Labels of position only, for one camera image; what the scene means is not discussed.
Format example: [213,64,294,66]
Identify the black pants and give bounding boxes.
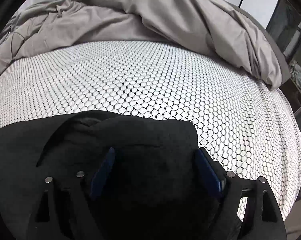
[0,111,218,239]

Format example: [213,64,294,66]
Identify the white honeycomb mattress cover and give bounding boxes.
[0,41,301,217]

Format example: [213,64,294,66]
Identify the light clothes on shelf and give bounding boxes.
[289,60,301,93]

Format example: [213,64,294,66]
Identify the grey quilted duvet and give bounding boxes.
[0,0,290,90]

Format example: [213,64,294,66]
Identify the dark wardrobe shelf unit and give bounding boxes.
[266,0,301,119]

